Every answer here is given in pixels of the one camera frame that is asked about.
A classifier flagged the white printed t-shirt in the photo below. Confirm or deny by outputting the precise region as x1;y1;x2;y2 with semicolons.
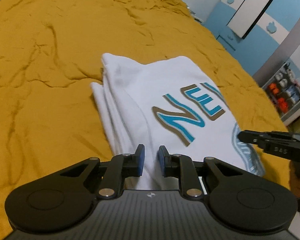
91;53;264;190

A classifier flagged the right hand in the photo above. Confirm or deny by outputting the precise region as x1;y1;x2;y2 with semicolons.
289;161;300;198

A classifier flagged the shelf with toys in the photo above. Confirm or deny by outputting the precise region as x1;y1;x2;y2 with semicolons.
262;60;300;126

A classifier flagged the blue and white wardrobe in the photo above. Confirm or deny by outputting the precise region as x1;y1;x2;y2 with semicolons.
204;0;300;75

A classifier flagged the mustard yellow bedspread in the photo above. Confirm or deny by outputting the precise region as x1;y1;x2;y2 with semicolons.
0;0;286;239

